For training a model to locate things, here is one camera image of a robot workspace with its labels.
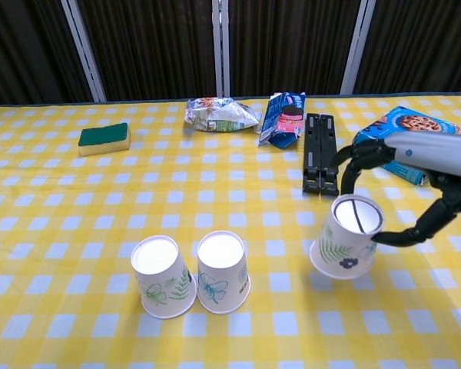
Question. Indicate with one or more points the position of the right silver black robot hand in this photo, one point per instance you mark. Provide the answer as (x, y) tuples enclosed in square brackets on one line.
[(438, 153)]

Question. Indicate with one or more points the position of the paper cup with black-lined base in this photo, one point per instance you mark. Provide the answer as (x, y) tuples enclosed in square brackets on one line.
[(342, 253)]

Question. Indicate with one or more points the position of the paper cup with blue flower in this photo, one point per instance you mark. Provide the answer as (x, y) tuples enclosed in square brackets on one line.
[(221, 280)]

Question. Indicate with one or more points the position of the paper cup with green flower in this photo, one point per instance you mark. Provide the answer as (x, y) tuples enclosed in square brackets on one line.
[(165, 284)]

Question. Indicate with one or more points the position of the blue chocolate chip cookie box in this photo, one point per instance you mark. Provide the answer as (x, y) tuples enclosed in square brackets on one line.
[(418, 123)]

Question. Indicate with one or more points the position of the black pleated curtain panel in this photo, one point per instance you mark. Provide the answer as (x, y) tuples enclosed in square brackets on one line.
[(23, 50), (150, 46), (292, 42), (426, 42)]

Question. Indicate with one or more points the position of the black folding stand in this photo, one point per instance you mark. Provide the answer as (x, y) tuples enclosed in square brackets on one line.
[(311, 153)]

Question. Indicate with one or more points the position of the blue pink sandwich cookie box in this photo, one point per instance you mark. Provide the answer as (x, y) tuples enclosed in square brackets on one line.
[(280, 123)]

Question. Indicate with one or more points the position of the crumpled silver snack bag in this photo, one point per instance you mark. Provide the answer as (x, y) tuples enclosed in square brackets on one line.
[(219, 115)]

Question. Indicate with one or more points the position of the yellow white checked tablecloth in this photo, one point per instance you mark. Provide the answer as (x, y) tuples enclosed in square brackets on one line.
[(138, 192)]

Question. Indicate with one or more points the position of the green and yellow sponge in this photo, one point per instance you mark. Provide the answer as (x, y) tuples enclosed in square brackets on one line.
[(103, 138)]

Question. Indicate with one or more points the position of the white partition post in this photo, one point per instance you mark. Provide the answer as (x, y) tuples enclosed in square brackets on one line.
[(85, 54), (357, 46), (221, 46)]

